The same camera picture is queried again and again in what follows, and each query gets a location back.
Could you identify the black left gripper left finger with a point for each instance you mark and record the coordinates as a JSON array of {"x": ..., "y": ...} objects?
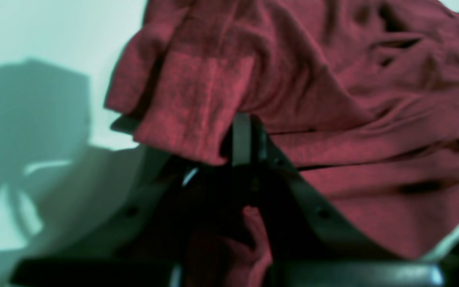
[{"x": 144, "y": 242}]

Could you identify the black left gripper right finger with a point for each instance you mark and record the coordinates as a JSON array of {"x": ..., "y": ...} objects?
[{"x": 313, "y": 244}]

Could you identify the red long-sleeve T-shirt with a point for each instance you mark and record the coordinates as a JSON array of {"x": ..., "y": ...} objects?
[{"x": 361, "y": 95}]

